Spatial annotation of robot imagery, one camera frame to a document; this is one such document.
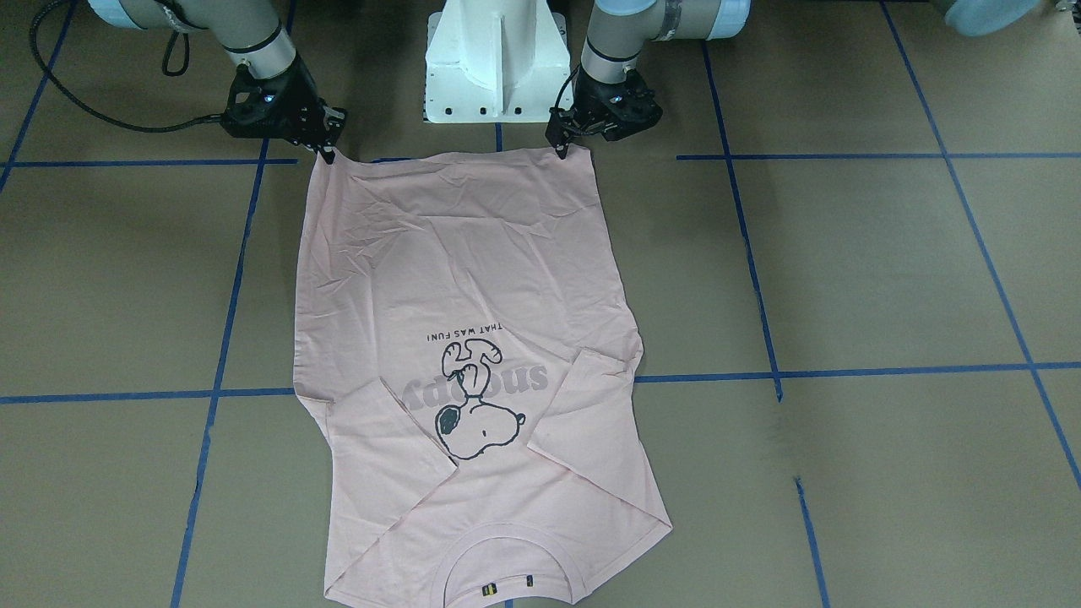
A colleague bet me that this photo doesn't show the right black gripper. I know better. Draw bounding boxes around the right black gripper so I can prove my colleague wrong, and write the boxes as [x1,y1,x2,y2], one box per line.
[221,60,347,166]

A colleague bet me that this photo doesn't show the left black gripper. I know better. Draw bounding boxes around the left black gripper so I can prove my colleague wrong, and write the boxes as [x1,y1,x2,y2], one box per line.
[546,69,663,160]

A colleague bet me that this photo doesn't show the pink Snoopy t-shirt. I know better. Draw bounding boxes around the pink Snoopy t-shirt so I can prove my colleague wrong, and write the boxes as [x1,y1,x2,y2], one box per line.
[293,145,672,607]

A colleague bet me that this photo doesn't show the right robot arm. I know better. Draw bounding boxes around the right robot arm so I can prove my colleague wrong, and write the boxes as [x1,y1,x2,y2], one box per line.
[90,1,346,163]

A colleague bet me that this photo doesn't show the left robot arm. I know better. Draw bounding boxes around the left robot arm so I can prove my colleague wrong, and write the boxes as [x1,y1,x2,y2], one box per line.
[546,1,752,160]

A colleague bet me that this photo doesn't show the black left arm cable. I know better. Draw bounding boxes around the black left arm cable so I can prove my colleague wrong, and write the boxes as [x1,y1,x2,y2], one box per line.
[551,66,584,115]

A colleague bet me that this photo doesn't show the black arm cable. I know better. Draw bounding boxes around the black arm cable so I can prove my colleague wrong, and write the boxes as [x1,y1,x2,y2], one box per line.
[551,66,584,115]
[29,0,229,134]

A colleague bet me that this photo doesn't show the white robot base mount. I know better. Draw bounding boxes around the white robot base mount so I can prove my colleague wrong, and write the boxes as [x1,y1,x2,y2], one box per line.
[422,1,573,124]

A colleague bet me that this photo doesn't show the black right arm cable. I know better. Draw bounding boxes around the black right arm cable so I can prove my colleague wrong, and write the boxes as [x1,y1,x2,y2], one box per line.
[29,0,229,134]

